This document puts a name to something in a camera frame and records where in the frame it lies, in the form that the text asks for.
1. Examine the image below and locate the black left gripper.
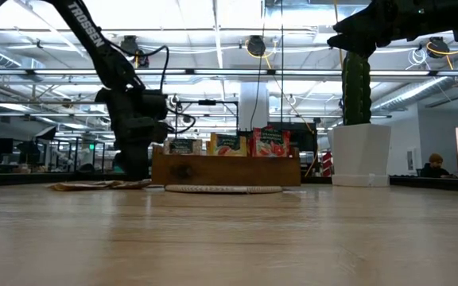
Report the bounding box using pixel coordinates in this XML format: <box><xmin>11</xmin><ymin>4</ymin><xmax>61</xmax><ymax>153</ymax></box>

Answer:
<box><xmin>95</xmin><ymin>87</ymin><xmax>170</xmax><ymax>182</ymax></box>

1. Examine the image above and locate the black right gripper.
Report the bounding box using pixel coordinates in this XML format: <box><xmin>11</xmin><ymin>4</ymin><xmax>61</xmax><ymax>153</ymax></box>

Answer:
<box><xmin>326</xmin><ymin>0</ymin><xmax>429</xmax><ymax>60</ymax></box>

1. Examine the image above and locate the orange peach tea packet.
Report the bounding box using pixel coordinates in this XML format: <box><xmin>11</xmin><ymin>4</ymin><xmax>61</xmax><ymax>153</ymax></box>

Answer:
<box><xmin>208</xmin><ymin>132</ymin><xmax>249</xmax><ymax>157</ymax></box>

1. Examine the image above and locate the brown wooden tea box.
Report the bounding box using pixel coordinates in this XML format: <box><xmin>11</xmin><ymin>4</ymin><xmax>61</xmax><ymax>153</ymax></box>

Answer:
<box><xmin>151</xmin><ymin>145</ymin><xmax>302</xmax><ymax>187</ymax></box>

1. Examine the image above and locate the red strawberry tea packet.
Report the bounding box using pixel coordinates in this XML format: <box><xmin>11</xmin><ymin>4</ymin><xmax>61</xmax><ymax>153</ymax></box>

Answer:
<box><xmin>251</xmin><ymin>126</ymin><xmax>292</xmax><ymax>158</ymax></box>

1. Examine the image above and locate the green cactus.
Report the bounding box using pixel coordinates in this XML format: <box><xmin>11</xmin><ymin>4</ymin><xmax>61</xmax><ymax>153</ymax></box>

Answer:
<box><xmin>340</xmin><ymin>51</ymin><xmax>372</xmax><ymax>126</ymax></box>

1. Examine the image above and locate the white woven round coaster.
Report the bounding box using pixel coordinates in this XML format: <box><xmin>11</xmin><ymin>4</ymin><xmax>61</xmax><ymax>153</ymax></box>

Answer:
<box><xmin>164</xmin><ymin>184</ymin><xmax>284</xmax><ymax>195</ymax></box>

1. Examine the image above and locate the black cabinet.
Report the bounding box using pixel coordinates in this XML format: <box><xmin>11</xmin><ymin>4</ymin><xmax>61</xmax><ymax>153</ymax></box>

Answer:
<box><xmin>235</xmin><ymin>121</ymin><xmax>318</xmax><ymax>176</ymax></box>

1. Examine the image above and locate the white hexagonal planter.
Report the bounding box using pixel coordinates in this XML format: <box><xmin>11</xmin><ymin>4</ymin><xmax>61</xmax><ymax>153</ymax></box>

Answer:
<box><xmin>327</xmin><ymin>122</ymin><xmax>392</xmax><ymax>187</ymax></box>

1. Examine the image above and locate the white building column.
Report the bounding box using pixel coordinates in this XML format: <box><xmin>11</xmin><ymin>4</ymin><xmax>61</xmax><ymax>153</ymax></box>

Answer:
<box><xmin>239</xmin><ymin>81</ymin><xmax>270</xmax><ymax>131</ymax></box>

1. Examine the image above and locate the red white striped object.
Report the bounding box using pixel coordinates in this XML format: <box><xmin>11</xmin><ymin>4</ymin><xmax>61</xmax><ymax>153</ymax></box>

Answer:
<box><xmin>321</xmin><ymin>150</ymin><xmax>334</xmax><ymax>177</ymax></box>

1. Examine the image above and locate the person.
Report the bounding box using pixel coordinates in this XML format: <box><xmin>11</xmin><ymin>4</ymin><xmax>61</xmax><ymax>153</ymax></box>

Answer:
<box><xmin>419</xmin><ymin>153</ymin><xmax>452</xmax><ymax>179</ymax></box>

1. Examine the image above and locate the yellow hanging cord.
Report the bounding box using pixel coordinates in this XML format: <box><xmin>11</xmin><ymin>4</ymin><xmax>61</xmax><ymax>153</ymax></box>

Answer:
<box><xmin>333</xmin><ymin>0</ymin><xmax>344</xmax><ymax>68</ymax></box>

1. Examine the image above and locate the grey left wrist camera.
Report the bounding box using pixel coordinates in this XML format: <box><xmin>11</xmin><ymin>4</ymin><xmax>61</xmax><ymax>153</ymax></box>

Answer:
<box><xmin>142</xmin><ymin>89</ymin><xmax>170</xmax><ymax>122</ymax></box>

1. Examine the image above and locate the black hanging cable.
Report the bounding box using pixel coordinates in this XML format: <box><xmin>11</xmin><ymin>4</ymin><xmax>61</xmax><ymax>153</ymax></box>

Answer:
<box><xmin>279</xmin><ymin>0</ymin><xmax>284</xmax><ymax>124</ymax></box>

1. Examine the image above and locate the black ceiling cord reel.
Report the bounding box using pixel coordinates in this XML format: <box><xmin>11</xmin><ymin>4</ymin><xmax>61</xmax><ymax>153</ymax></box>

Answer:
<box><xmin>427</xmin><ymin>35</ymin><xmax>452</xmax><ymax>59</ymax></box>
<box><xmin>118</xmin><ymin>34</ymin><xmax>149</xmax><ymax>68</ymax></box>
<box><xmin>246</xmin><ymin>34</ymin><xmax>267</xmax><ymax>57</ymax></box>

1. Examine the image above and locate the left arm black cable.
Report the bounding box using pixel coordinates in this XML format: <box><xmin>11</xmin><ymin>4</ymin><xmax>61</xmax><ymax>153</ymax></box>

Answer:
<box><xmin>107</xmin><ymin>39</ymin><xmax>197</xmax><ymax>135</ymax></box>

